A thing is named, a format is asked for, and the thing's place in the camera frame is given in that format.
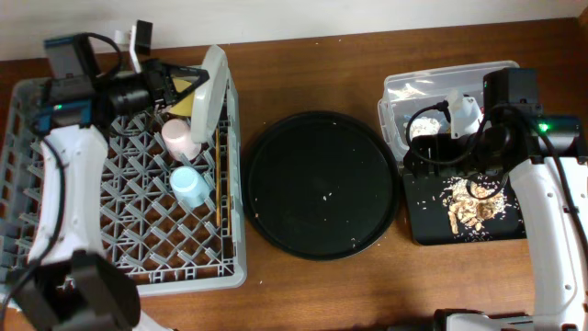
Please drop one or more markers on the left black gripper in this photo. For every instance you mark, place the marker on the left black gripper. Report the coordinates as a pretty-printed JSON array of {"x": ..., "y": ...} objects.
[{"x": 160, "y": 84}]

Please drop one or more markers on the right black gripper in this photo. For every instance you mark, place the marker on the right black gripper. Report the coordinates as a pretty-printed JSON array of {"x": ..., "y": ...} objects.
[{"x": 427, "y": 156}]

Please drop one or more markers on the light grey round plate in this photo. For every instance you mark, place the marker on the light grey round plate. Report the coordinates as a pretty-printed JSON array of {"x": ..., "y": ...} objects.
[{"x": 209, "y": 98}]

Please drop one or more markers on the yellow bowl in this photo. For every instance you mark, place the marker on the yellow bowl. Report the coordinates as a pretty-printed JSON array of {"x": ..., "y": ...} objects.
[{"x": 184, "y": 107}]

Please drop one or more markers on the pink plastic cup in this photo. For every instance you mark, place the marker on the pink plastic cup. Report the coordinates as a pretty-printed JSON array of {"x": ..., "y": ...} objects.
[{"x": 177, "y": 139}]

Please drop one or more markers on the white paper napkin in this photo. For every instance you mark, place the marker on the white paper napkin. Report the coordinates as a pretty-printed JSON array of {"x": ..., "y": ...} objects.
[{"x": 424, "y": 126}]

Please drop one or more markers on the light blue plastic cup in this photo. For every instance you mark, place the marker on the light blue plastic cup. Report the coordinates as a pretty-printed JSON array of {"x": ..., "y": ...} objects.
[{"x": 189, "y": 186}]

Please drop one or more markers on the food scraps and rice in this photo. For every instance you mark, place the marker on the food scraps and rice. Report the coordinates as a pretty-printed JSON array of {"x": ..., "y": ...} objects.
[{"x": 473, "y": 207}]

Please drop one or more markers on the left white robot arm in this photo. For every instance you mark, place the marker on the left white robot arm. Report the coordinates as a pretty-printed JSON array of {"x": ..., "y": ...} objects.
[{"x": 68, "y": 283}]

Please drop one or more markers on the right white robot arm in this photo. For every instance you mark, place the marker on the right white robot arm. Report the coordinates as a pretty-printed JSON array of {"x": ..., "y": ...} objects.
[{"x": 543, "y": 159}]

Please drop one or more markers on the black rectangular waste tray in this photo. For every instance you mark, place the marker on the black rectangular waste tray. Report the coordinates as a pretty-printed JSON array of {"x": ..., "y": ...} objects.
[{"x": 427, "y": 220}]

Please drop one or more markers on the grey plastic dishwasher rack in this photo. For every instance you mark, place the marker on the grey plastic dishwasher rack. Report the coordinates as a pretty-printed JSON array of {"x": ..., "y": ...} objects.
[{"x": 165, "y": 246}]

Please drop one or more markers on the clear plastic bin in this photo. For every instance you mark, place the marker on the clear plastic bin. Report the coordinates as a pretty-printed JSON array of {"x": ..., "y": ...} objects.
[{"x": 404, "y": 94}]

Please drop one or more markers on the round black serving tray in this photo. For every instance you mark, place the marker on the round black serving tray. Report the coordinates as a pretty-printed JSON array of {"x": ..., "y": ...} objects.
[{"x": 320, "y": 185}]

